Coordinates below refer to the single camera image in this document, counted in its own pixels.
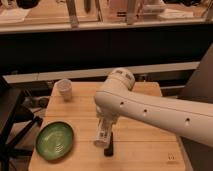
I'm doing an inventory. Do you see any black chair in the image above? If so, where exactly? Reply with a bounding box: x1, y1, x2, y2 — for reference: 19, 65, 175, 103
0, 75, 43, 171

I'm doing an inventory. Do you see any white paper cup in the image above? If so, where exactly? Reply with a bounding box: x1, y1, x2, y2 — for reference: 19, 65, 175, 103
56, 79, 72, 101

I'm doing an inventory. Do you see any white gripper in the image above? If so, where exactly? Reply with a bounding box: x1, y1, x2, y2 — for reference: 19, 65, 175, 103
95, 105, 118, 141

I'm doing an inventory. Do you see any white plastic bottle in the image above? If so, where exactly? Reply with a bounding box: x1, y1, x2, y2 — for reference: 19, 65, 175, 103
94, 119, 111, 148

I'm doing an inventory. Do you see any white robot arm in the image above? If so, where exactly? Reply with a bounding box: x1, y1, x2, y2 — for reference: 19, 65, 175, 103
94, 68, 213, 148

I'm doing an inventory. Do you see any green ceramic bowl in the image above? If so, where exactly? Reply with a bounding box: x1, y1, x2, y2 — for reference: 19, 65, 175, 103
35, 121, 74, 161

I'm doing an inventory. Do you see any black rectangular remote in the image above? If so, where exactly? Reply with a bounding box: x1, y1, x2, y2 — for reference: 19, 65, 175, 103
104, 137, 114, 157

